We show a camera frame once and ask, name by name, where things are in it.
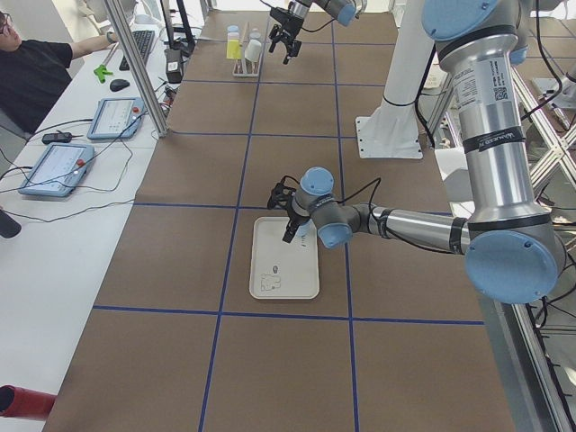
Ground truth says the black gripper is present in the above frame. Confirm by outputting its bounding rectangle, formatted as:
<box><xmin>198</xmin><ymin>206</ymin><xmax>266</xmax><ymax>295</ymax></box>
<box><xmin>266</xmin><ymin>175</ymin><xmax>311</xmax><ymax>244</ymax></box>
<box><xmin>268</xmin><ymin>0</ymin><xmax>311</xmax><ymax>65</ymax></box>

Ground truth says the light blue cup front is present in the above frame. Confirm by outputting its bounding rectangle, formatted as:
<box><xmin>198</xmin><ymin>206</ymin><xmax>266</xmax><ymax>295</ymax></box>
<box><xmin>227</xmin><ymin>25</ymin><xmax>239</xmax><ymax>39</ymax></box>

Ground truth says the light blue cup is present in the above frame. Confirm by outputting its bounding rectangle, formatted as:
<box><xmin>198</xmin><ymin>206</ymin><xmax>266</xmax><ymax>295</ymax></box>
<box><xmin>296</xmin><ymin>220</ymin><xmax>312</xmax><ymax>237</ymax></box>
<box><xmin>227</xmin><ymin>25</ymin><xmax>239</xmax><ymax>39</ymax></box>

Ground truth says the cream white cup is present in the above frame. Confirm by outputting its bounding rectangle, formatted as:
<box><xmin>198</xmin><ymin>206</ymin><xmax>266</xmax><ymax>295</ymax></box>
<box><xmin>245</xmin><ymin>39</ymin><xmax>263</xmax><ymax>63</ymax></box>

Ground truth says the cream plastic tray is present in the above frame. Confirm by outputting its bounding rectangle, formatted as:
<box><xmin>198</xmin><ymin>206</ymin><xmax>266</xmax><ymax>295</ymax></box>
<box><xmin>248</xmin><ymin>217</ymin><xmax>320</xmax><ymax>300</ymax></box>

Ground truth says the dark box with label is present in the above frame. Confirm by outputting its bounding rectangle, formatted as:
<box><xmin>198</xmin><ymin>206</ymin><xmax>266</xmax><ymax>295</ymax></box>
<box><xmin>164</xmin><ymin>48</ymin><xmax>184</xmax><ymax>84</ymax></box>

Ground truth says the black keyboard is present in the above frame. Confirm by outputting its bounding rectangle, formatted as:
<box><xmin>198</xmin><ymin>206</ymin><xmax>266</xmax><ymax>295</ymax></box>
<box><xmin>132</xmin><ymin>30</ymin><xmax>156</xmax><ymax>65</ymax></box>

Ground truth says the black computer mouse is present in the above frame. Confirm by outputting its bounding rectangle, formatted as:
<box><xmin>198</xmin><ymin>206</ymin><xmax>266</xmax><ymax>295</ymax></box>
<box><xmin>109</xmin><ymin>78</ymin><xmax>131</xmax><ymax>93</ymax></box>

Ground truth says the grey teach pendant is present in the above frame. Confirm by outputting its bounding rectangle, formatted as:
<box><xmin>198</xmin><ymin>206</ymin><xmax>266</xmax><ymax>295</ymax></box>
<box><xmin>86</xmin><ymin>97</ymin><xmax>145</xmax><ymax>140</ymax></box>
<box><xmin>18</xmin><ymin>143</ymin><xmax>95</xmax><ymax>198</ymax></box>

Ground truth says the green plastic part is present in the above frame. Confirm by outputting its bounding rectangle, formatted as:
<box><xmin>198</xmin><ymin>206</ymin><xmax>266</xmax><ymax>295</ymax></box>
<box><xmin>94</xmin><ymin>64</ymin><xmax>113</xmax><ymax>84</ymax></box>

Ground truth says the black power adapter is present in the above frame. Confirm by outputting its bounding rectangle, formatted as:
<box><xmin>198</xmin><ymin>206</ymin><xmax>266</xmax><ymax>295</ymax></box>
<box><xmin>41</xmin><ymin>132</ymin><xmax>73</xmax><ymax>145</ymax></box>

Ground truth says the person in black shirt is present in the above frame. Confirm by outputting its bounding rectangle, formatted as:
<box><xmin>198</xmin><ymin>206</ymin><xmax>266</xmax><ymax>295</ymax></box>
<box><xmin>1</xmin><ymin>13</ymin><xmax>118</xmax><ymax>133</ymax></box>

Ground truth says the red thermos bottle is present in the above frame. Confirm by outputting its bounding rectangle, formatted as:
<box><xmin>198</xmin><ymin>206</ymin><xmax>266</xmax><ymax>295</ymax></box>
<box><xmin>1</xmin><ymin>385</ymin><xmax>57</xmax><ymax>421</ymax></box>

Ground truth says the white wire cup rack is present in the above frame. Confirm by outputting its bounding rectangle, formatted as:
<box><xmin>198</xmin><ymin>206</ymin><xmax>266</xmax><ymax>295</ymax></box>
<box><xmin>231</xmin><ymin>22</ymin><xmax>263</xmax><ymax>77</ymax></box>

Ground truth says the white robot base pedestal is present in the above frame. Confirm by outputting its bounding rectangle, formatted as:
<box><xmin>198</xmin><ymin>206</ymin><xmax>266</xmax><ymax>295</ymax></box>
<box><xmin>355</xmin><ymin>1</ymin><xmax>435</xmax><ymax>159</ymax></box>

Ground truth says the aluminium frame post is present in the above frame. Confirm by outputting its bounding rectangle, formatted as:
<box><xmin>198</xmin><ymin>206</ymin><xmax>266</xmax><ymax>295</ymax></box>
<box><xmin>103</xmin><ymin>0</ymin><xmax>168</xmax><ymax>138</ymax></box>

